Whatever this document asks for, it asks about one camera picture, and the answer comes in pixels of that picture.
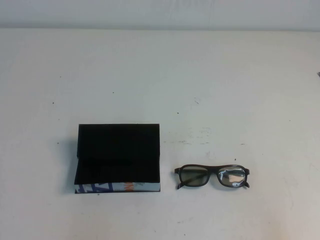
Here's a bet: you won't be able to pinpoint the black printed glasses case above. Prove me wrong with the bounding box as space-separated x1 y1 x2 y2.
74 123 162 195

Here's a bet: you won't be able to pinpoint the black framed glasses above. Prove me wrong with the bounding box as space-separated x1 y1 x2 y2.
174 163 251 191

